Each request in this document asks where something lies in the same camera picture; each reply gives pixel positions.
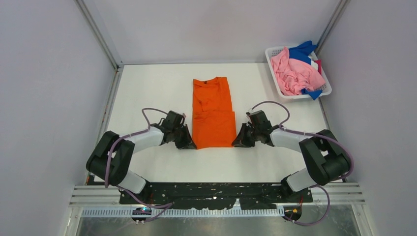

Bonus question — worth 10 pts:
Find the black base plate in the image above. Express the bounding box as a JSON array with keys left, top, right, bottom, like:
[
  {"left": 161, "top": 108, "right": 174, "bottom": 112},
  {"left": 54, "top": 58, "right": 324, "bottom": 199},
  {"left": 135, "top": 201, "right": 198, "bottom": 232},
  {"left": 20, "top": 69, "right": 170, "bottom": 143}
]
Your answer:
[{"left": 119, "top": 182, "right": 313, "bottom": 210}]

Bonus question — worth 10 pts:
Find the pink t-shirt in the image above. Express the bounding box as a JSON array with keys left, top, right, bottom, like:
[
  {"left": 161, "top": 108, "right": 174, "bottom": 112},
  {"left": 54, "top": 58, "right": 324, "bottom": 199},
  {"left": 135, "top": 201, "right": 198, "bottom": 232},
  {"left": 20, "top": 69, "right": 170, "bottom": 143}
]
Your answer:
[{"left": 270, "top": 47, "right": 326, "bottom": 96}]

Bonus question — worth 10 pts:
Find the red garment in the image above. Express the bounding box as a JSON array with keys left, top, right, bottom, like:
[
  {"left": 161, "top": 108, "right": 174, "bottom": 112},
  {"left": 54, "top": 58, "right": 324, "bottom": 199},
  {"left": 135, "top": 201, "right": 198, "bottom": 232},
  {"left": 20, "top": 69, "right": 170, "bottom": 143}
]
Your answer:
[{"left": 313, "top": 59, "right": 322, "bottom": 75}]

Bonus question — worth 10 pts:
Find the white slotted cable duct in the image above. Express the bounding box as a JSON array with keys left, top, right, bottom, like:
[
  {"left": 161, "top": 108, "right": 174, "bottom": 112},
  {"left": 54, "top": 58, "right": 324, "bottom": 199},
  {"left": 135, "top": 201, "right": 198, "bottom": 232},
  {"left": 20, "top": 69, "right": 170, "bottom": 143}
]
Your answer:
[{"left": 81, "top": 207, "right": 286, "bottom": 218}]

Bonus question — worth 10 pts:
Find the aluminium frame rail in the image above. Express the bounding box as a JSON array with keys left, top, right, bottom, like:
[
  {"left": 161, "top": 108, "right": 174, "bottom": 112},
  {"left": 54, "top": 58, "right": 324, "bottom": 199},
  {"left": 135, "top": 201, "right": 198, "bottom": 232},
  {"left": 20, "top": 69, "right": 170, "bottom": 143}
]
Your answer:
[{"left": 75, "top": 0, "right": 123, "bottom": 70}]

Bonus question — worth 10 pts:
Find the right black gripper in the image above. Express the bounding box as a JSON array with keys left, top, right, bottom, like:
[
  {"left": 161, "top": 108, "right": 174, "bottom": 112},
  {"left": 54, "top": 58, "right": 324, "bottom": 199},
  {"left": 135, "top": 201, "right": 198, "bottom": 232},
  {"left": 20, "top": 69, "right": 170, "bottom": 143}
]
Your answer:
[{"left": 233, "top": 123, "right": 261, "bottom": 148}]

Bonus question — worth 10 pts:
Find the orange t-shirt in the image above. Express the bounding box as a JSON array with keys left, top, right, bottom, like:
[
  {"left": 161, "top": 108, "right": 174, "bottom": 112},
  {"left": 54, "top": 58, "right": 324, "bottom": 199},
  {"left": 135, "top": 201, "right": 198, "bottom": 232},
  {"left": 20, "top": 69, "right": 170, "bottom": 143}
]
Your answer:
[{"left": 192, "top": 77, "right": 237, "bottom": 149}]

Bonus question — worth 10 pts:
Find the blue t-shirt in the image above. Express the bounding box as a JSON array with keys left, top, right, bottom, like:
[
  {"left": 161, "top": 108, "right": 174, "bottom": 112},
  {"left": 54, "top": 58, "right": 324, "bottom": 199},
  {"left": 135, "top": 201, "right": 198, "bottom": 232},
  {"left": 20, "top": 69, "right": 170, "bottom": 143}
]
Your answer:
[{"left": 289, "top": 41, "right": 323, "bottom": 100}]

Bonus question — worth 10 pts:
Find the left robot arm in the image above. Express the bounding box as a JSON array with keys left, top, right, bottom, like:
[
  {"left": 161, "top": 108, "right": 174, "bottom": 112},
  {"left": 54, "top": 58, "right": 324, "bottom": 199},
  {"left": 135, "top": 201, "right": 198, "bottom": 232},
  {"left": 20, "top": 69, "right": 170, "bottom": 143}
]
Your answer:
[{"left": 86, "top": 111, "right": 196, "bottom": 204}]

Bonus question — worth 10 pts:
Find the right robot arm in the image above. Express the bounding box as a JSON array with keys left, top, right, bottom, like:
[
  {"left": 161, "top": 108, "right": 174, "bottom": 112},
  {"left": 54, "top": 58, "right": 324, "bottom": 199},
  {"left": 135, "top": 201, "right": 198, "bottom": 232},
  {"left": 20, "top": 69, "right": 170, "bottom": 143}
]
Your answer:
[{"left": 232, "top": 111, "right": 352, "bottom": 202}]

